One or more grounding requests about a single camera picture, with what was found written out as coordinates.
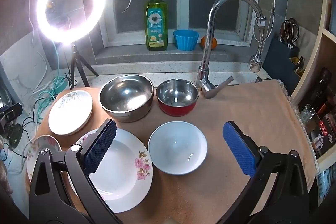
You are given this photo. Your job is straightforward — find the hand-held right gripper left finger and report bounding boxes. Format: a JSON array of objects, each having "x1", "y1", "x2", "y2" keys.
[{"x1": 28, "y1": 118, "x2": 118, "y2": 224}]

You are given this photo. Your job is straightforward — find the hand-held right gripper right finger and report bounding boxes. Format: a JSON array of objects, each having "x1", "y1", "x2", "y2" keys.
[{"x1": 223, "y1": 121, "x2": 311, "y2": 224}]

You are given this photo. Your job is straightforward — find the pink flower deep plate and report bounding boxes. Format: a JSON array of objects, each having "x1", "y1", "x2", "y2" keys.
[{"x1": 67, "y1": 128, "x2": 153, "y2": 200}]

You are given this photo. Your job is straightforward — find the leaf print white plate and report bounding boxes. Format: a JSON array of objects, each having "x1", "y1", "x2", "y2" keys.
[{"x1": 48, "y1": 91, "x2": 93, "y2": 136}]

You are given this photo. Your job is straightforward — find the large steel bowl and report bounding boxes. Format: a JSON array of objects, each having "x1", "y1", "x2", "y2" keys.
[{"x1": 99, "y1": 74, "x2": 154, "y2": 123}]

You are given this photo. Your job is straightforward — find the white ceramic bowl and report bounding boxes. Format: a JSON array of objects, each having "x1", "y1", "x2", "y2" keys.
[{"x1": 148, "y1": 121, "x2": 208, "y2": 175}]

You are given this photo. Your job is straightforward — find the small floral plate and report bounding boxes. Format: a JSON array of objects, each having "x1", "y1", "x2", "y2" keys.
[{"x1": 26, "y1": 135, "x2": 63, "y2": 182}]

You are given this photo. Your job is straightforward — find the red steel bowl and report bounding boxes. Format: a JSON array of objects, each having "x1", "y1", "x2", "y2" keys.
[{"x1": 156, "y1": 79, "x2": 200, "y2": 117}]

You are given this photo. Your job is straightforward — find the orange cloth mat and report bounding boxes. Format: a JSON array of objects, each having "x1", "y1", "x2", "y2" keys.
[{"x1": 25, "y1": 79, "x2": 319, "y2": 224}]

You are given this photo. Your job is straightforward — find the clear drinking glasses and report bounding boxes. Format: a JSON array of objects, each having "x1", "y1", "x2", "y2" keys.
[{"x1": 299, "y1": 105, "x2": 315, "y2": 122}]

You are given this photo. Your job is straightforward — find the dark box with red print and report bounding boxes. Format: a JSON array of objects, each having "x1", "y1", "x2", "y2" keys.
[{"x1": 308, "y1": 114, "x2": 336, "y2": 159}]

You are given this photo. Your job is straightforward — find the black lid holder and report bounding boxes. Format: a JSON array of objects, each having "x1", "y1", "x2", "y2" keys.
[{"x1": 0, "y1": 103, "x2": 24, "y2": 125}]

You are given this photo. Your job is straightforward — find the dark knife block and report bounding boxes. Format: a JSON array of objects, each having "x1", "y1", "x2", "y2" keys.
[{"x1": 262, "y1": 36, "x2": 305, "y2": 88}]

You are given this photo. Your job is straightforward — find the chrome kitchen faucet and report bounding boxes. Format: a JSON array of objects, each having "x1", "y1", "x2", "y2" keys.
[{"x1": 196, "y1": 0, "x2": 268, "y2": 100}]

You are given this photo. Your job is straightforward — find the wooden shelf unit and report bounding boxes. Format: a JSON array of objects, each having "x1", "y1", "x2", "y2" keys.
[{"x1": 290, "y1": 0, "x2": 336, "y2": 161}]

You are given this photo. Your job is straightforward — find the dark bottle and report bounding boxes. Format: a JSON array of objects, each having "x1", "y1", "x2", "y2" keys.
[{"x1": 312, "y1": 68, "x2": 332, "y2": 109}]

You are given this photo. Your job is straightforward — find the steel pot lid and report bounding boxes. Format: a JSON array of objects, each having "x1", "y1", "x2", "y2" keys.
[{"x1": 0, "y1": 74, "x2": 12, "y2": 119}]

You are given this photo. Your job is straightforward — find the orange fruit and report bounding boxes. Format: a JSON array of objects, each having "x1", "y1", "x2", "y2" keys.
[{"x1": 200, "y1": 35, "x2": 218, "y2": 50}]

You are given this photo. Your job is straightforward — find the blue ribbed cup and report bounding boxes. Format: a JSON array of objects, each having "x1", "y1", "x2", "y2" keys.
[{"x1": 173, "y1": 29, "x2": 200, "y2": 51}]

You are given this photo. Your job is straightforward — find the green dish soap bottle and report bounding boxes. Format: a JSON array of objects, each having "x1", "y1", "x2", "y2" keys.
[{"x1": 145, "y1": 0, "x2": 168, "y2": 52}]

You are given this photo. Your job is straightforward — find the black kitchen scissors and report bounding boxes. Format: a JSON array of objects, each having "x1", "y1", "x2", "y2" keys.
[{"x1": 280, "y1": 19, "x2": 300, "y2": 47}]

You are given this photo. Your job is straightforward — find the teal round cable reel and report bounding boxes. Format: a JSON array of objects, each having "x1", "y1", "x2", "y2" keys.
[{"x1": 54, "y1": 77, "x2": 70, "y2": 93}]

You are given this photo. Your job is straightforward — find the teal hose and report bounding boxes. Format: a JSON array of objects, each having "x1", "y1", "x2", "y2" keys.
[{"x1": 34, "y1": 74, "x2": 66, "y2": 122}]

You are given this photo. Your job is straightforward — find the black ring light tripod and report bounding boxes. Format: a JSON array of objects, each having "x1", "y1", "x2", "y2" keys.
[{"x1": 64, "y1": 43, "x2": 100, "y2": 90}]

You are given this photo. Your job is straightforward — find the white ring light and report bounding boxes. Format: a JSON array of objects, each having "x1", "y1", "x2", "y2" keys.
[{"x1": 36, "y1": 0, "x2": 108, "y2": 44}]

